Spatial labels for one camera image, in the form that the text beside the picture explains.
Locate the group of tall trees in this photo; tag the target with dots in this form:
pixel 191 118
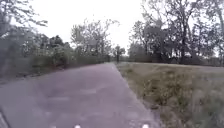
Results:
pixel 176 36

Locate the robot's own part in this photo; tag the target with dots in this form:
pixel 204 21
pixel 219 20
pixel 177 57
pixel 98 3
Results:
pixel 145 126
pixel 77 126

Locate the grey asphalt path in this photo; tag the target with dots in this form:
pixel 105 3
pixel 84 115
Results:
pixel 90 93

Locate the grass verge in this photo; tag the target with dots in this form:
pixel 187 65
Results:
pixel 180 90

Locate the row of trees and bushes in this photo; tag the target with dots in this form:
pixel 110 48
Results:
pixel 43 50

